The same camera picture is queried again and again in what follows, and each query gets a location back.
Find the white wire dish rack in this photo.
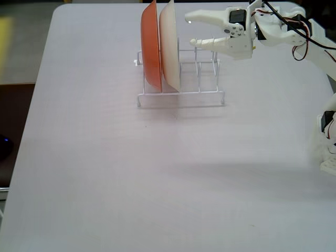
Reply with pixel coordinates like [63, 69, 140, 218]
[133, 36, 226, 108]

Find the cream white plate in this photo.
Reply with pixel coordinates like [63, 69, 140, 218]
[159, 0, 182, 93]

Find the red servo wire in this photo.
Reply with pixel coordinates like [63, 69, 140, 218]
[291, 19, 310, 61]

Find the dark brown desk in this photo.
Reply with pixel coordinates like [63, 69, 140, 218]
[0, 82, 36, 188]

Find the black cable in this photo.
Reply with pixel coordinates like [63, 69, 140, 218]
[261, 0, 336, 50]

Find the black computer mouse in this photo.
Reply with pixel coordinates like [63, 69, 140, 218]
[0, 133, 14, 161]

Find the orange plate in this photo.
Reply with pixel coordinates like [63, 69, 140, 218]
[140, 0, 162, 93]

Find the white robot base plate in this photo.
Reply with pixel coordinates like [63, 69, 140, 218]
[319, 157, 336, 177]

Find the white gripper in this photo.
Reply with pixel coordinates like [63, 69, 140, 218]
[184, 7, 257, 60]

